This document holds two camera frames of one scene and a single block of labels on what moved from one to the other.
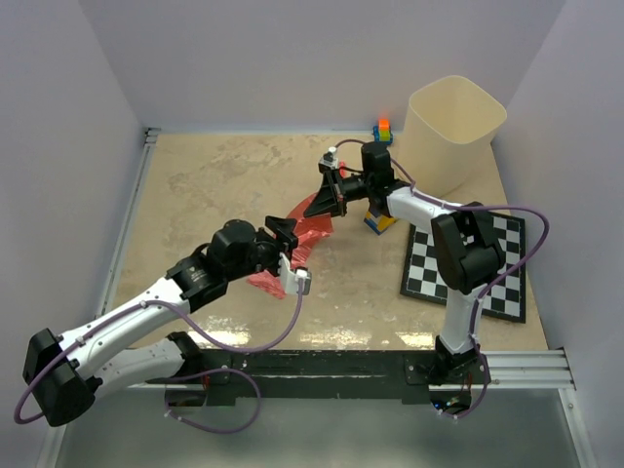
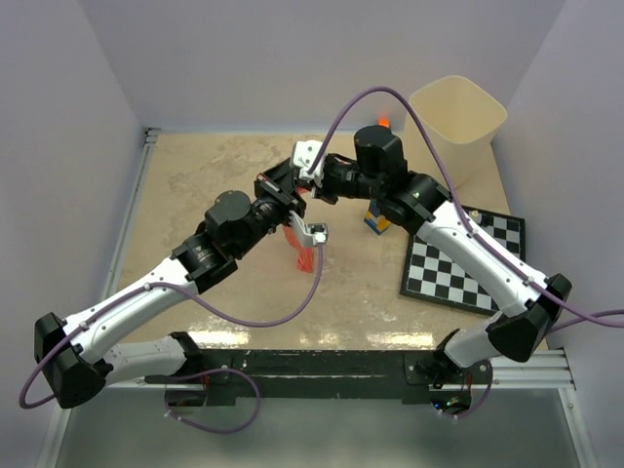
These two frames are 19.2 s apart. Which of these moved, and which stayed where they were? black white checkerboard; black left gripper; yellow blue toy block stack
Moved: black left gripper
Stayed: yellow blue toy block stack; black white checkerboard
